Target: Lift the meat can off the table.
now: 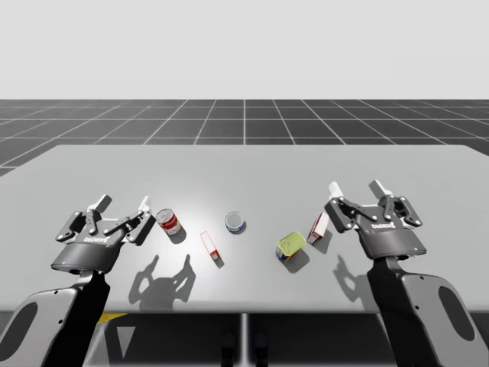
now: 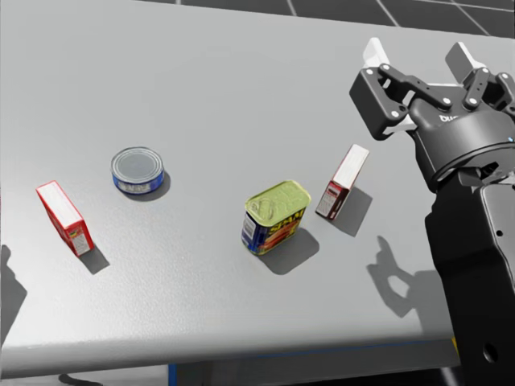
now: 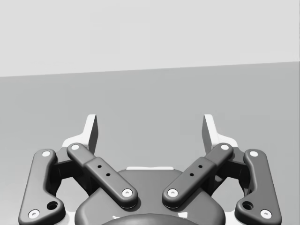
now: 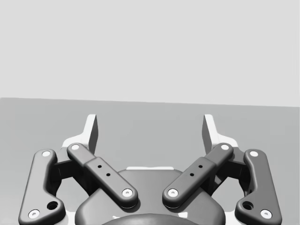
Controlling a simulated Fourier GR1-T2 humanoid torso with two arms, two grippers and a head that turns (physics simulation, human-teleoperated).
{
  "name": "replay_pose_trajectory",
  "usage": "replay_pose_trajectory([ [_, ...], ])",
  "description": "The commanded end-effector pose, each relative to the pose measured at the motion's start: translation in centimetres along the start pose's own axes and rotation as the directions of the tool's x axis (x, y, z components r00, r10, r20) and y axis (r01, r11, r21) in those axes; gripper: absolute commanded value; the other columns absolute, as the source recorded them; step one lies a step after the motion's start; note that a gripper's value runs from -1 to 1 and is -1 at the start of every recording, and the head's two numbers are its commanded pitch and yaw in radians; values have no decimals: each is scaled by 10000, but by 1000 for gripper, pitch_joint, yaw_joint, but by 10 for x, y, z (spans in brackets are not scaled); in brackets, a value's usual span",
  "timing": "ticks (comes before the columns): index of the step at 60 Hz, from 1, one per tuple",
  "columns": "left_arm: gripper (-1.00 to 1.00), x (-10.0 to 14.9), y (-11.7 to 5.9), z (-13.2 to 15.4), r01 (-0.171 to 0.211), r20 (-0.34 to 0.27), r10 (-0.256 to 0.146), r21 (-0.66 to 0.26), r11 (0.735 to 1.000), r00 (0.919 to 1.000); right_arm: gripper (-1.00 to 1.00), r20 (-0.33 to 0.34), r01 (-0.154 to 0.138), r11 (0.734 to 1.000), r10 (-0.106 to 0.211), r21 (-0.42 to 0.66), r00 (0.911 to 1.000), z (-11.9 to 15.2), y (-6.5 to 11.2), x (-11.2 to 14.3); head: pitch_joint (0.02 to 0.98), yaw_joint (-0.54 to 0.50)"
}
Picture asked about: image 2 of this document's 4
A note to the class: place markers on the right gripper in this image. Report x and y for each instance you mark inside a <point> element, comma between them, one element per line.
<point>462,136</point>

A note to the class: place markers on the green and blue rectangular can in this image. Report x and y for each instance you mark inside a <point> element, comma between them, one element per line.
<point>275,209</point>

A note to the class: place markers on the blue flat can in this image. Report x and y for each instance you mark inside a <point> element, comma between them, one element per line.
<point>137,169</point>

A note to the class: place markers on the red and white carton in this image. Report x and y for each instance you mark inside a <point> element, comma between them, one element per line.
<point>348,173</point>

